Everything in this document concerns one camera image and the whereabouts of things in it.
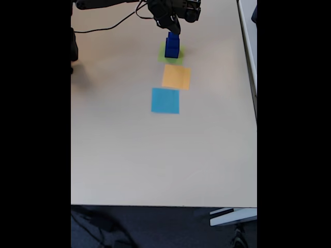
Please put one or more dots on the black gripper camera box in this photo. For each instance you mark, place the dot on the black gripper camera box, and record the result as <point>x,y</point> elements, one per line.
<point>191,11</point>

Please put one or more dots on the small blue cube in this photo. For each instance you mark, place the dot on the small blue cube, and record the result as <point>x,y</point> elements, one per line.
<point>172,35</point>

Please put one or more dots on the dark blue object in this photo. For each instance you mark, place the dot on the dark blue object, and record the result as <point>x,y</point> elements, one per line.
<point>255,15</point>

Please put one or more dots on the orange paper square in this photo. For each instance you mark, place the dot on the orange paper square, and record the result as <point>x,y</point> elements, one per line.
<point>175,77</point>

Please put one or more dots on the medium blue cube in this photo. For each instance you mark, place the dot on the medium blue cube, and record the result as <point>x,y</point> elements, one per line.
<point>173,43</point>

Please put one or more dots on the green paper square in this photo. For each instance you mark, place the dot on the green paper square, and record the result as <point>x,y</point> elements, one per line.
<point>161,58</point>

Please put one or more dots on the light blue paper square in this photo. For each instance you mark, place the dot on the light blue paper square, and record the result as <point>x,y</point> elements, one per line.
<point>165,100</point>

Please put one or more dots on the large blue cube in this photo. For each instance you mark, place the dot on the large blue cube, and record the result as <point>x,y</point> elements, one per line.
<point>172,53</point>

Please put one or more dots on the white table foot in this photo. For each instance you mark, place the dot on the white table foot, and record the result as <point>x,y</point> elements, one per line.
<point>232,218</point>

